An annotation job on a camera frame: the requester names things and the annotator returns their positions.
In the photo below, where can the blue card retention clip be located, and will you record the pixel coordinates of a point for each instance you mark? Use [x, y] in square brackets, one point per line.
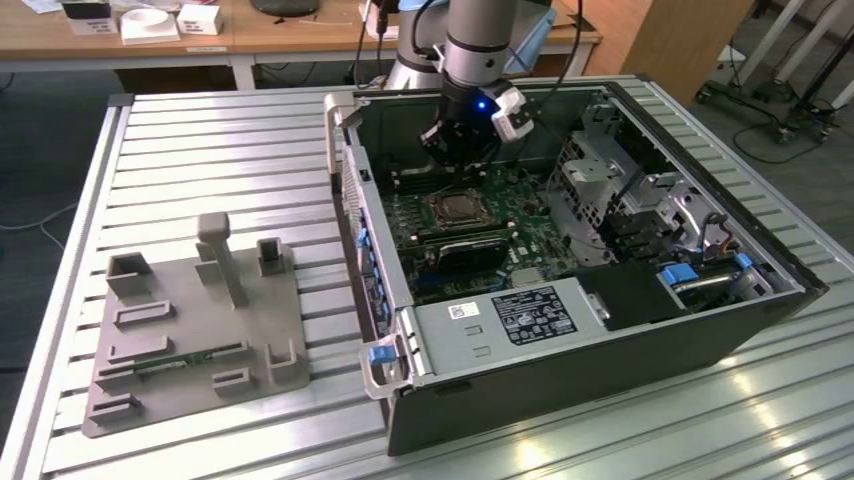
[363, 236]

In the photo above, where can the green RAM stick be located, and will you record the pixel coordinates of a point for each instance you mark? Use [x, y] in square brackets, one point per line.
[194, 358]

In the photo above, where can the wheeled equipment stand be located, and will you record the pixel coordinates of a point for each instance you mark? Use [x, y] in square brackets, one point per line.
[730, 62]

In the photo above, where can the black plastic shroud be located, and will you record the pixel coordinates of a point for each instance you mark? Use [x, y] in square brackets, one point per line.
[628, 295]

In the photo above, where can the wooden desk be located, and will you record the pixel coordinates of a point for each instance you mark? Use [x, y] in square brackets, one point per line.
[301, 37]
[40, 40]

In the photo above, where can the white box black top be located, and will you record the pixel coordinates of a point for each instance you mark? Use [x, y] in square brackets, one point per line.
[90, 25]

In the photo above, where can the small blue clip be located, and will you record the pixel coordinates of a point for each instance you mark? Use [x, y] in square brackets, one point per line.
[742, 262]

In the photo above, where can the thin metal locking lever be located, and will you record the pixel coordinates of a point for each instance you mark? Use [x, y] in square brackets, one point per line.
[447, 188]

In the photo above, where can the dark round object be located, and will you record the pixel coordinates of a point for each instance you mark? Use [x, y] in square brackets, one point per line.
[283, 6]

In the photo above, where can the blue case release latch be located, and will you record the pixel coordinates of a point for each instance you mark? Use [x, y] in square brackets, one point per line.
[381, 356]

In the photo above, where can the grey parts rack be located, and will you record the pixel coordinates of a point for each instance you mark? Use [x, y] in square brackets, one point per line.
[201, 325]

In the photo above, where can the black plastic drive bay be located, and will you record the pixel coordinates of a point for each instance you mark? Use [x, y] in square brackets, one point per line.
[634, 242]

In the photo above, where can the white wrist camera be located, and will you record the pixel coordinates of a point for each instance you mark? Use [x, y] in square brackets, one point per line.
[513, 115]

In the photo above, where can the CPU socket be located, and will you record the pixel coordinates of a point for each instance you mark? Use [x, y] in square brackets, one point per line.
[493, 224]

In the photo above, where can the silver metal tube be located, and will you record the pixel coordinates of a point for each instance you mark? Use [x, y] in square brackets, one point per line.
[708, 283]

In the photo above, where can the blue plastic drive latch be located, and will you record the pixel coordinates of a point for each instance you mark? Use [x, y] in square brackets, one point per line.
[677, 276]

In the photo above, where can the black graphics card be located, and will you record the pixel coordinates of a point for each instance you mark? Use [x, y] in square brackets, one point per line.
[470, 256]

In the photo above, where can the black PC case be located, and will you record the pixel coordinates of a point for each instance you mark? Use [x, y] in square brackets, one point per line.
[568, 395]

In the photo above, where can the silver drive bracket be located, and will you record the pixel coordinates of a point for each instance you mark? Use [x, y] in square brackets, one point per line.
[588, 172]

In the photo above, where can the wooden cabinet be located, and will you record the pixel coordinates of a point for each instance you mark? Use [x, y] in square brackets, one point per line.
[688, 45]

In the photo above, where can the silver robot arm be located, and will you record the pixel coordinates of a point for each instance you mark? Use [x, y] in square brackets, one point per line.
[477, 45]

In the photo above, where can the green motherboard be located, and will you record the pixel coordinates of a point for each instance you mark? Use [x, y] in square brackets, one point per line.
[534, 235]

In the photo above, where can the white block round hollow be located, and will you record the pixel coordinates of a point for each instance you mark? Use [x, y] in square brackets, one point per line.
[150, 35]

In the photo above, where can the white printed box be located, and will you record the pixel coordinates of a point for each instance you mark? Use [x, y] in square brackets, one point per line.
[201, 22]

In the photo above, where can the metal drive cage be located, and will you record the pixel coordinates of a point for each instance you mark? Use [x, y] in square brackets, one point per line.
[577, 220]

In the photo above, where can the silver power supply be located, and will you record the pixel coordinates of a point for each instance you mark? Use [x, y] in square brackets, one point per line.
[454, 345]

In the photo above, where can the silver CPU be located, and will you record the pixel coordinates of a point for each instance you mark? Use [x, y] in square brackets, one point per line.
[462, 210]

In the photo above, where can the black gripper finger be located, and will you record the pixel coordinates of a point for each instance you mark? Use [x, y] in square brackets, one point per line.
[433, 136]
[483, 157]

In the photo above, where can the silver heatsink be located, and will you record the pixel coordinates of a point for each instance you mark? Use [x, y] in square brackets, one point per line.
[528, 274]

